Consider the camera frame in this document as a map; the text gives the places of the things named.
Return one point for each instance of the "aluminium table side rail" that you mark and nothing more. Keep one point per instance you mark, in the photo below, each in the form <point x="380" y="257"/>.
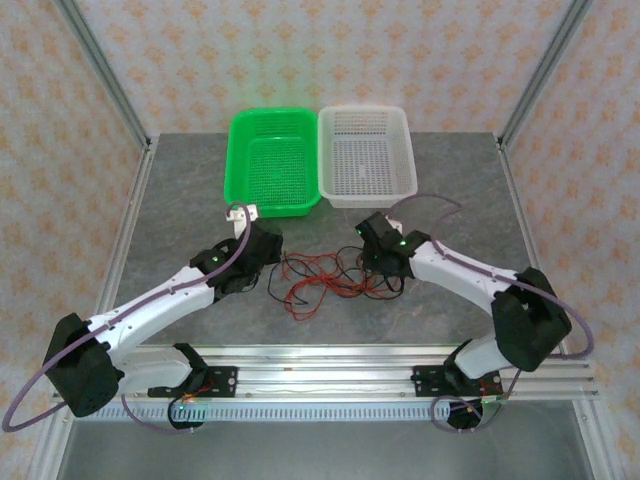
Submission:
<point x="125" y="235"/>
<point x="525" y="220"/>

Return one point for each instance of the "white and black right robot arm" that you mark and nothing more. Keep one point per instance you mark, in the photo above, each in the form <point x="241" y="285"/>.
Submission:
<point x="465" y="277"/>

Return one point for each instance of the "aluminium frame post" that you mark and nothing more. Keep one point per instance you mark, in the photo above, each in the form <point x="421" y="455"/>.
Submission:
<point x="105" y="75"/>
<point x="545" y="75"/>

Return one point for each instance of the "white plastic mesh basket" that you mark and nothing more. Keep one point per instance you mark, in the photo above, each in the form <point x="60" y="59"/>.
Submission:
<point x="410" y="165"/>

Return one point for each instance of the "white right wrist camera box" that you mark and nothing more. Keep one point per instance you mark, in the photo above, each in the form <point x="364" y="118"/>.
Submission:
<point x="395" y="225"/>

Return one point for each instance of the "green plastic mesh basket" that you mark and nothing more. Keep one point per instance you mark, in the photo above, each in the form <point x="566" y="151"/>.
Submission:
<point x="240" y="165"/>

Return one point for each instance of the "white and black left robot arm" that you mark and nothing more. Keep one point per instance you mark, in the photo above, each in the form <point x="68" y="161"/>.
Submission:
<point x="150" y="310"/>

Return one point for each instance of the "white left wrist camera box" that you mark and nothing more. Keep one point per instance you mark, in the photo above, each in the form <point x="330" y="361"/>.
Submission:
<point x="252" y="212"/>

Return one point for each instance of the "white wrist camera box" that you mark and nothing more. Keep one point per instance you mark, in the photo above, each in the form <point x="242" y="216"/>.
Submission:
<point x="252" y="212"/>
<point x="395" y="225"/>

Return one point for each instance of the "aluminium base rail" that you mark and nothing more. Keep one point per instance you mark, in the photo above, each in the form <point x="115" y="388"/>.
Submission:
<point x="325" y="372"/>

